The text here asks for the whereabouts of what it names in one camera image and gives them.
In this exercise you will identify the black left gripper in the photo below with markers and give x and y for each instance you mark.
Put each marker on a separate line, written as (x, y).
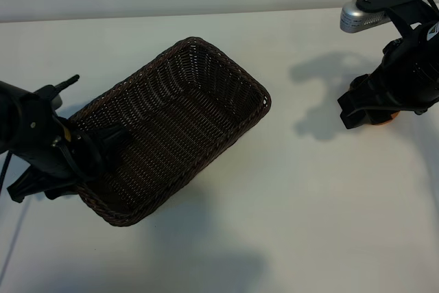
(58, 162)

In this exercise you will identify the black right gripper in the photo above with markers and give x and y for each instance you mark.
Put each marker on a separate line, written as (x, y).
(408, 77)

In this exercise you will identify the orange citrus fruit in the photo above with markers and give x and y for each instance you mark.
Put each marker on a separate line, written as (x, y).
(387, 121)

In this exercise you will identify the dark brown woven wicker basket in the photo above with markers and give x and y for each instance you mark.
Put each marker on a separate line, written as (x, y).
(178, 128)

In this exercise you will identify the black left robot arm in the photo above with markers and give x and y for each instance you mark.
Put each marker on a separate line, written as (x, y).
(15, 118)

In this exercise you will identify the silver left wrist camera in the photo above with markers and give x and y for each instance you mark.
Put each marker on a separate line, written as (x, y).
(57, 102)

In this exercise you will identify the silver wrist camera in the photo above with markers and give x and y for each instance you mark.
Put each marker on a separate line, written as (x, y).
(353, 18)
(57, 102)

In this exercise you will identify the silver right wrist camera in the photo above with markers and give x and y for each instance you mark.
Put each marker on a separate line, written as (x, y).
(353, 18)

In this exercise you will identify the black left camera mount bracket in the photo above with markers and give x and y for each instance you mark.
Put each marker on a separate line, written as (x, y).
(44, 92)

